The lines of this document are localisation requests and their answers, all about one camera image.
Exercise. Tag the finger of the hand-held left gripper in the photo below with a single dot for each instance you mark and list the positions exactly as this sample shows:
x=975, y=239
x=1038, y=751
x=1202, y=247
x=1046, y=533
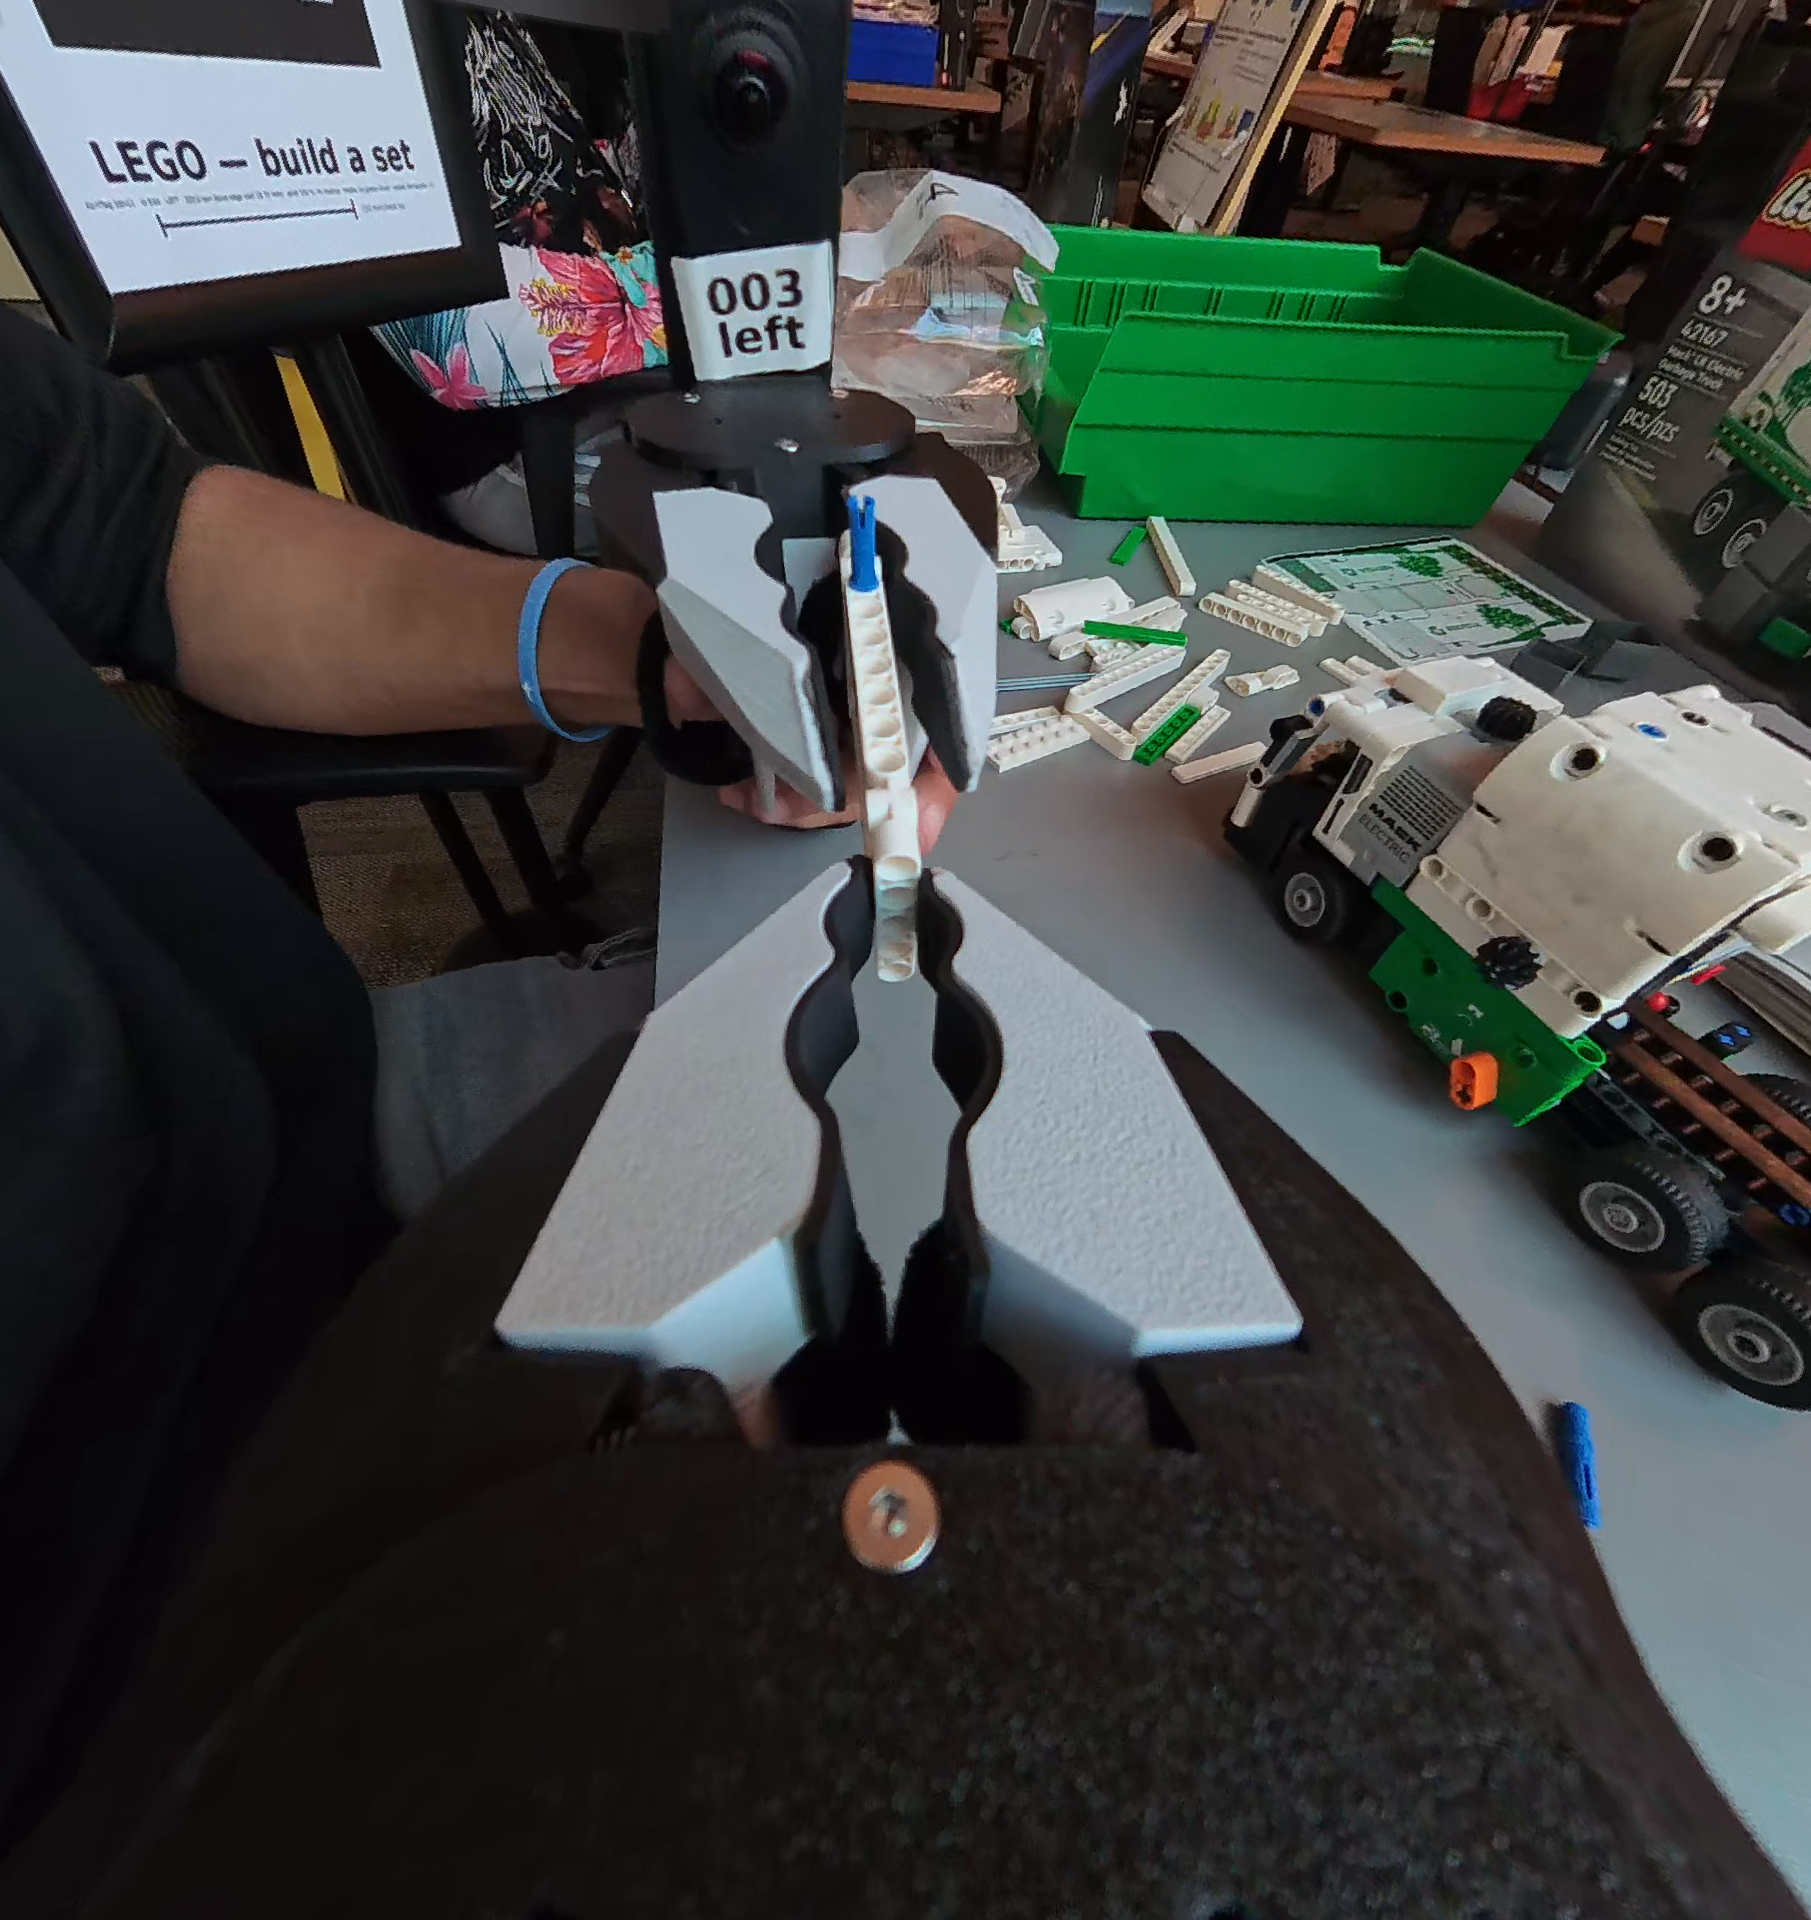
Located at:
x=955, y=601
x=726, y=631

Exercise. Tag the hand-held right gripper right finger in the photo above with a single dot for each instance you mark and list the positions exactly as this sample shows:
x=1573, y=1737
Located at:
x=1116, y=1170

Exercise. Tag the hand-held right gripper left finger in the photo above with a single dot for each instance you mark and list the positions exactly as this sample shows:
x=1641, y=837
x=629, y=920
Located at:
x=667, y=1170

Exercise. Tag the blue lego axle pin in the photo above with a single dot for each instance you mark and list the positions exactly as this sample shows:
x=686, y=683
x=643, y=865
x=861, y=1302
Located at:
x=862, y=549

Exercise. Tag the white lego beam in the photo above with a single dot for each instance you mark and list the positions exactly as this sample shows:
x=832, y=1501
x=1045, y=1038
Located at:
x=885, y=721

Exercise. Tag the long blue lego pin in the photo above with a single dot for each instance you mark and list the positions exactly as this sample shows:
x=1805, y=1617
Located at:
x=1575, y=1463

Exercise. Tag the person's left forearm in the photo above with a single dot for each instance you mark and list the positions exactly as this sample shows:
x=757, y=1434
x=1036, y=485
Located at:
x=395, y=631

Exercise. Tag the pile of white lego pieces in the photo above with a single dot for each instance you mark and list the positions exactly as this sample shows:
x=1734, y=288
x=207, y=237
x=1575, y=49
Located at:
x=1147, y=683

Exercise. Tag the LEGO instruction booklet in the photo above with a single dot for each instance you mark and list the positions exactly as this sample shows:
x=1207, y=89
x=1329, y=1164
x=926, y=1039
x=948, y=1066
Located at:
x=1423, y=601

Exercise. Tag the white green lego truck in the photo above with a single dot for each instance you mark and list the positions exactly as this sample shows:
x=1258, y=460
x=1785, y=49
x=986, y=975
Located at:
x=1640, y=841

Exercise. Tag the lego set box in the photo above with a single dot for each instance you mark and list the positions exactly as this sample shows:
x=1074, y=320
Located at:
x=1746, y=419

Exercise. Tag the person's left hand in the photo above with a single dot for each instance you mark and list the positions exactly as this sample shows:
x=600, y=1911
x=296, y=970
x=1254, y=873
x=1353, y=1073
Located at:
x=808, y=812

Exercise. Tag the floral cloth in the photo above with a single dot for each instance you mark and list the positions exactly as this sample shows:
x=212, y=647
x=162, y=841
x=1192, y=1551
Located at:
x=590, y=299

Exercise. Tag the blue wristband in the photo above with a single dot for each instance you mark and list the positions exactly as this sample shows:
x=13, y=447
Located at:
x=534, y=645

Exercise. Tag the person's grey pants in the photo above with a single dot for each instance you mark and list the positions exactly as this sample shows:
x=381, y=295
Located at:
x=500, y=1051

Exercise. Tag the clear plastic parts bags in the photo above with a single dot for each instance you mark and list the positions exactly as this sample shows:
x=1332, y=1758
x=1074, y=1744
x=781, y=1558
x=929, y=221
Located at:
x=919, y=299

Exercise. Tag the green plastic bin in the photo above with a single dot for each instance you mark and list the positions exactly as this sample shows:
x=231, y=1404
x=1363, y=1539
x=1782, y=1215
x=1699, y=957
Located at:
x=1294, y=466
x=1294, y=299

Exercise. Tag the black chair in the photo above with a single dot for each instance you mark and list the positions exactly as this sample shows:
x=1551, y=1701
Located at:
x=365, y=759

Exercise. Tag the white poster board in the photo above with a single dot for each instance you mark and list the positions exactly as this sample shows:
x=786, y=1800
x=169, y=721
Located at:
x=1220, y=120

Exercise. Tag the black framed white sign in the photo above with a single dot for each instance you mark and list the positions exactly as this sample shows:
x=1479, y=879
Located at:
x=246, y=164

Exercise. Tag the person's black shirt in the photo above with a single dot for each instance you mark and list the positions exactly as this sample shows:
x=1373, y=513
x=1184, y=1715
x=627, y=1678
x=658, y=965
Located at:
x=94, y=900

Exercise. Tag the wooden table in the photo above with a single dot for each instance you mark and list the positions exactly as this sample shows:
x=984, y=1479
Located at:
x=1446, y=132

